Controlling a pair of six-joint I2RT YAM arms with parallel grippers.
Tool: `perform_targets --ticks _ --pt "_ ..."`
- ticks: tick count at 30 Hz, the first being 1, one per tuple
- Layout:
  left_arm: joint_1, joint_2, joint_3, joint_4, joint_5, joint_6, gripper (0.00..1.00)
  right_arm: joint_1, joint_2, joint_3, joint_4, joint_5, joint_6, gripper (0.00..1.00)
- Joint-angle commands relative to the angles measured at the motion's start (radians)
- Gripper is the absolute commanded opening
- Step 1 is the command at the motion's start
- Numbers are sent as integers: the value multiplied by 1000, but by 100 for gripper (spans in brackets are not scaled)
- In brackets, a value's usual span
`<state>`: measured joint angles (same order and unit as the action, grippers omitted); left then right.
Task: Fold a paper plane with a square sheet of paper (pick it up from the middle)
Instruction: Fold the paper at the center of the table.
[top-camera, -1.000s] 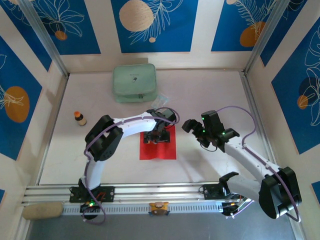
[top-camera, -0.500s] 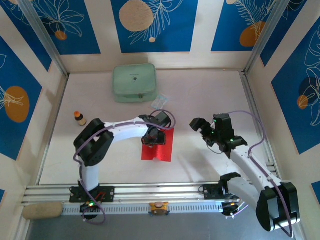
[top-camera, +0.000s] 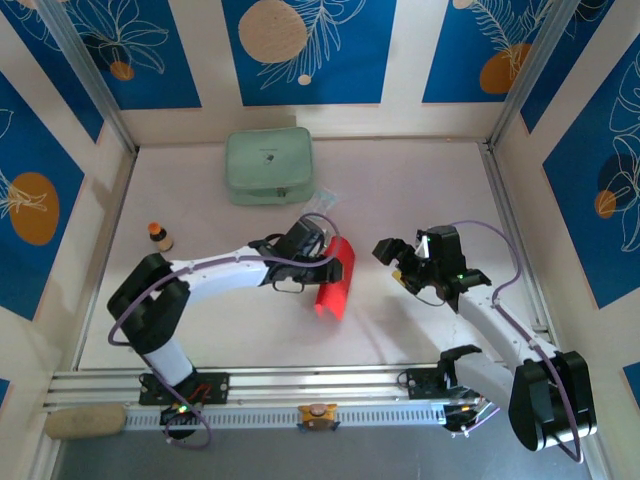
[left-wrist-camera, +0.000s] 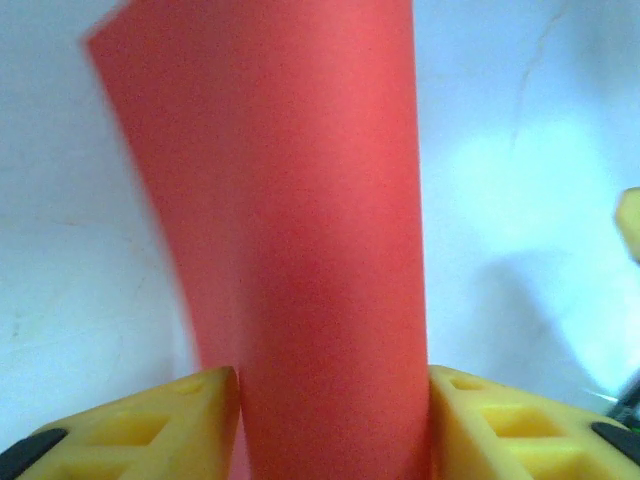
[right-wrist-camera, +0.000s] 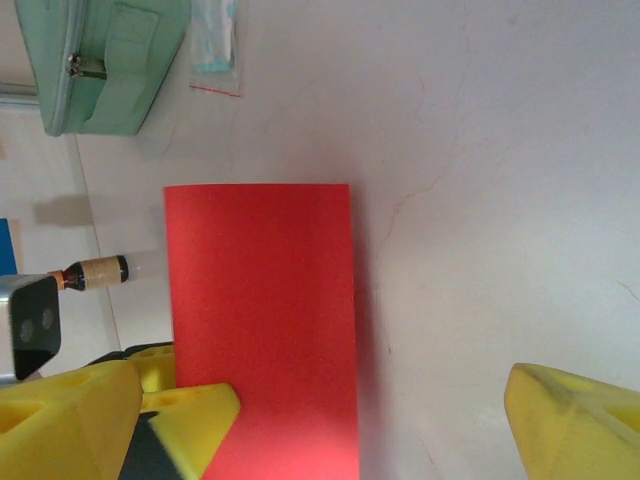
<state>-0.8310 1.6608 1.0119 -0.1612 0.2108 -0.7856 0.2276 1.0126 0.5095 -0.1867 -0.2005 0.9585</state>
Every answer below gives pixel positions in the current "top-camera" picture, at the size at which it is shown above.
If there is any red paper sheet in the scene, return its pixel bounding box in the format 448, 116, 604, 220
313, 237, 357, 322

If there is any small clear plastic packet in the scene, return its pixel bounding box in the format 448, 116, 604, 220
302, 187, 341, 219

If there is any mint green zip pouch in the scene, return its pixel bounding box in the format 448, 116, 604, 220
223, 126, 317, 207

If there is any small brown bottle orange cap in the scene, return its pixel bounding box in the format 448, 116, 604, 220
148, 222, 175, 253

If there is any orange yellow button device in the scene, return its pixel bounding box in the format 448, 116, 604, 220
297, 402, 341, 432

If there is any beige foam roll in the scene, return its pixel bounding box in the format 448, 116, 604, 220
43, 404, 127, 441

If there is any aluminium side rail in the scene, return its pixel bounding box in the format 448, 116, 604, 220
479, 142, 561, 361

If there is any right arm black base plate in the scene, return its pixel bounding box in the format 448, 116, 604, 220
398, 368, 456, 401

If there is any aluminium mounting rail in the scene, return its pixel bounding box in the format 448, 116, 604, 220
42, 362, 596, 414

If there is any blue floral wall poster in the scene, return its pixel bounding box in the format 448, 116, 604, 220
0, 0, 105, 145
47, 0, 203, 111
542, 37, 640, 310
0, 69, 86, 322
221, 0, 398, 107
421, 0, 574, 105
519, 0, 640, 135

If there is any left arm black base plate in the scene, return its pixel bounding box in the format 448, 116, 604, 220
138, 372, 231, 406

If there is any slotted grey cable duct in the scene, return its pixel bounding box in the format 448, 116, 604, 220
122, 402, 449, 431

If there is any aluminium corner post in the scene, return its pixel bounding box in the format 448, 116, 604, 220
487, 0, 586, 151
37, 0, 140, 154

